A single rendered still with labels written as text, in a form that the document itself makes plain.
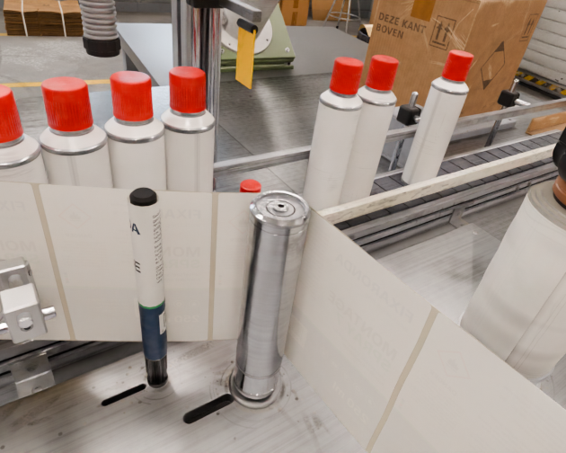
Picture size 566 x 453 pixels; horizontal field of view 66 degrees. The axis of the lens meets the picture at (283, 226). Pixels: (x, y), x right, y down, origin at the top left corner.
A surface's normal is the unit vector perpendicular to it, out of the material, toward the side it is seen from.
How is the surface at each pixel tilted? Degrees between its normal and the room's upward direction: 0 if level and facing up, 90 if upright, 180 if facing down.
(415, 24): 90
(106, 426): 0
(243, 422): 0
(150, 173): 90
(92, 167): 90
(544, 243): 90
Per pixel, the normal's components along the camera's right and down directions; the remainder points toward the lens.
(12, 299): 0.12, -0.80
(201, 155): 0.60, 0.53
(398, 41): -0.76, 0.30
